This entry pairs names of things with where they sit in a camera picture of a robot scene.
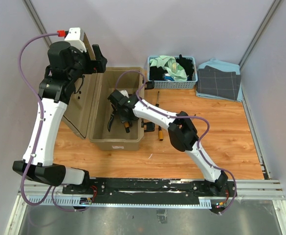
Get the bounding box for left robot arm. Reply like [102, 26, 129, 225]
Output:
[12, 41, 107, 194]

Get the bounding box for grey checked folded cloth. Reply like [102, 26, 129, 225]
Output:
[196, 66, 241, 101]

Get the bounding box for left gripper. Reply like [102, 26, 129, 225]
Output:
[68, 44, 107, 81]

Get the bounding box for black yellow long screwdriver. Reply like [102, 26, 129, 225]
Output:
[155, 91, 160, 107]

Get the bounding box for orange handled screwdriver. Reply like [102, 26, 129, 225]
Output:
[124, 121, 131, 133]
[158, 126, 164, 141]

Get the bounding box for blue plastic basket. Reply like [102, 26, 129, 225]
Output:
[147, 56, 198, 89]

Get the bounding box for tan plastic tool box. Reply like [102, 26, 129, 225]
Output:
[62, 31, 155, 152]

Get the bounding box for black cloth in basket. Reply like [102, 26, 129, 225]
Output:
[149, 54, 195, 81]

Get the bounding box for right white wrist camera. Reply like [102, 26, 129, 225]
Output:
[120, 90, 129, 98]

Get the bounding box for green patterned cloth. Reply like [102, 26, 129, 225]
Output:
[149, 55, 187, 81]

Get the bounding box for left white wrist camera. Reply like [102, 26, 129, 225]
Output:
[64, 27, 87, 52]

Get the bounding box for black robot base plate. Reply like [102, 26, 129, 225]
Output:
[62, 178, 237, 206]

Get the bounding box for light blue folded cloth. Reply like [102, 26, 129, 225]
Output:
[196, 58, 242, 102]

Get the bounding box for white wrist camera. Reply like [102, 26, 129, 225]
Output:
[64, 27, 87, 52]
[120, 90, 129, 98]

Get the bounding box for black grey handled pliers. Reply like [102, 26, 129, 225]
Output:
[107, 107, 118, 132]

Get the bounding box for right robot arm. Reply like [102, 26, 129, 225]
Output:
[108, 90, 228, 196]

